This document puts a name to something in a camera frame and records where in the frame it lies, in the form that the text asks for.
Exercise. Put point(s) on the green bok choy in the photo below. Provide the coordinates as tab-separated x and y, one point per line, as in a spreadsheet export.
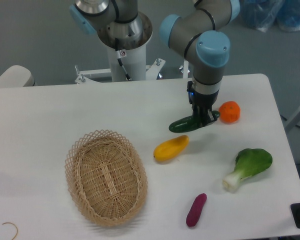
248	163

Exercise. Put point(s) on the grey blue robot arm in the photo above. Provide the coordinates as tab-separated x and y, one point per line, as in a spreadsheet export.
196	37

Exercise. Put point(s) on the yellow mango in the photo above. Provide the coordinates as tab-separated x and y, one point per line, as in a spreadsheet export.
171	148

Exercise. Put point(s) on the woven wicker basket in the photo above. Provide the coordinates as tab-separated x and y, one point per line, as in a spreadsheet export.
106	178

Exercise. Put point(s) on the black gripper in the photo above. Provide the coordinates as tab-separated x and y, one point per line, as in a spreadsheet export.
202	99

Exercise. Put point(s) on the blue plastic bag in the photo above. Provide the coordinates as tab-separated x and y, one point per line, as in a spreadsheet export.
262	14

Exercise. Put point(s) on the green cucumber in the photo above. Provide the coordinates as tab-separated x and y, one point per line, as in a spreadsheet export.
186	124

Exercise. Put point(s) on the white chair armrest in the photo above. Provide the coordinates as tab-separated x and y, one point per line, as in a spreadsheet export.
17	76

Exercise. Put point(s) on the orange tangerine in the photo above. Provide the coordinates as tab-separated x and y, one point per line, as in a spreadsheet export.
230	112

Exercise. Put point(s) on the purple sweet potato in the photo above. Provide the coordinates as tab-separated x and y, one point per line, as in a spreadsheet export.
195	211

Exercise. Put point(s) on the white frame at right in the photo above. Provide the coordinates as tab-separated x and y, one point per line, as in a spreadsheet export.
292	121

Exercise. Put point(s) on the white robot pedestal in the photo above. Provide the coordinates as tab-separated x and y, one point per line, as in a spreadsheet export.
125	45

